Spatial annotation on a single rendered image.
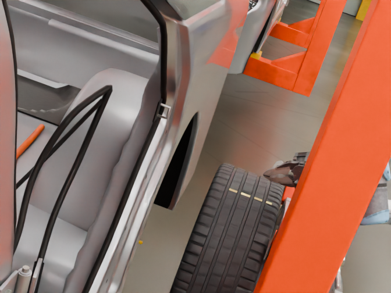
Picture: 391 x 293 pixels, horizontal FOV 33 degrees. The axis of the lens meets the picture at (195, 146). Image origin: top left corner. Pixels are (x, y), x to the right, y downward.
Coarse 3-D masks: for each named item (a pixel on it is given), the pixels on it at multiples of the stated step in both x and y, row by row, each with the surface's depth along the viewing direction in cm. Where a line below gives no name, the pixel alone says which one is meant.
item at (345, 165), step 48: (384, 0) 140; (384, 48) 143; (336, 96) 155; (384, 96) 147; (336, 144) 153; (384, 144) 150; (336, 192) 156; (288, 240) 163; (336, 240) 161; (288, 288) 168
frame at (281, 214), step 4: (288, 200) 230; (284, 204) 230; (288, 204) 227; (280, 208) 243; (284, 208) 226; (280, 212) 236; (284, 212) 221; (280, 216) 240; (276, 220) 245; (280, 220) 222; (276, 224) 249; (280, 224) 213; (276, 228) 250; (272, 232) 251; (272, 236) 252; (268, 244) 253; (268, 248) 254; (264, 256) 255; (252, 292) 253
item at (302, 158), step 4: (296, 152) 210; (300, 152) 210; (304, 152) 209; (308, 152) 209; (296, 156) 209; (300, 156) 208; (304, 156) 208; (296, 160) 207; (300, 160) 207; (304, 160) 206; (300, 164) 205; (304, 164) 203; (296, 168) 204; (300, 168) 204; (292, 172) 206; (296, 172) 205; (300, 172) 204; (296, 176) 206
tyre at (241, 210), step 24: (216, 192) 211; (240, 192) 214; (264, 192) 216; (216, 216) 206; (240, 216) 207; (264, 216) 208; (192, 240) 203; (216, 240) 202; (240, 240) 203; (264, 240) 203; (192, 264) 201; (216, 264) 201; (240, 264) 201; (192, 288) 202; (216, 288) 201; (240, 288) 200
